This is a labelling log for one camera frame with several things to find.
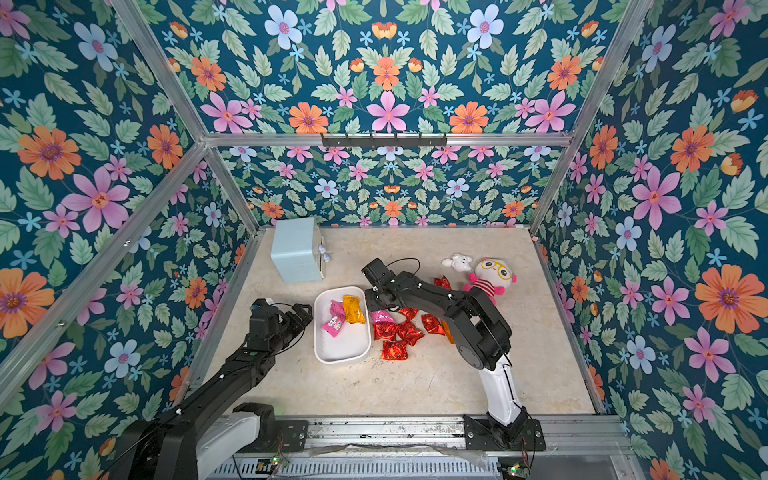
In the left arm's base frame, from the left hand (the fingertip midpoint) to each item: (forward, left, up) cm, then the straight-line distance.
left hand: (307, 312), depth 88 cm
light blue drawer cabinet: (+18, +3, +8) cm, 20 cm away
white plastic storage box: (-7, -13, -7) cm, 17 cm away
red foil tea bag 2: (-6, -30, -6) cm, 31 cm away
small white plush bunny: (+18, -50, -4) cm, 53 cm away
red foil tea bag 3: (-12, -25, -6) cm, 29 cm away
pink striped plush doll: (+9, -59, -1) cm, 60 cm away
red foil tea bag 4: (-5, -38, -4) cm, 38 cm away
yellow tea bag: (0, -14, -3) cm, 14 cm away
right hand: (+4, -20, -3) cm, 21 cm away
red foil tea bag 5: (0, -31, -4) cm, 31 cm away
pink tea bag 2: (-1, -21, -4) cm, 22 cm away
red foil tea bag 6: (+9, -43, -3) cm, 44 cm away
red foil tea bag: (-6, -23, -5) cm, 24 cm away
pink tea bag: (-1, -8, -3) cm, 9 cm away
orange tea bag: (-9, -43, -6) cm, 44 cm away
